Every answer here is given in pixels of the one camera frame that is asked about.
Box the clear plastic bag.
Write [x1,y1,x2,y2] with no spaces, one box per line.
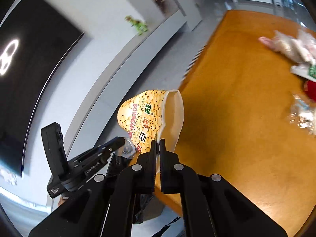
[272,29,315,65]

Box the long white low cabinet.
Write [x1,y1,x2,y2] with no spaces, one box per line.
[46,7,188,203]

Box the crinkled clear silver wrapper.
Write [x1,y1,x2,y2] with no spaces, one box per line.
[289,94,315,135]

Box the checkered black white rug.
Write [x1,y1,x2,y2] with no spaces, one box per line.
[182,45,206,82]

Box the green toy dinosaur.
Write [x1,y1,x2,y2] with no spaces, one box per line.
[125,16,148,35]

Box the white green paper packet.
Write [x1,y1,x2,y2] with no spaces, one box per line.
[290,64,316,82]

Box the pink snack stick wrapper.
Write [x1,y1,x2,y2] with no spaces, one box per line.
[258,36,277,51]

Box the black wall television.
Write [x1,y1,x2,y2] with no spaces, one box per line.
[1,0,83,176]

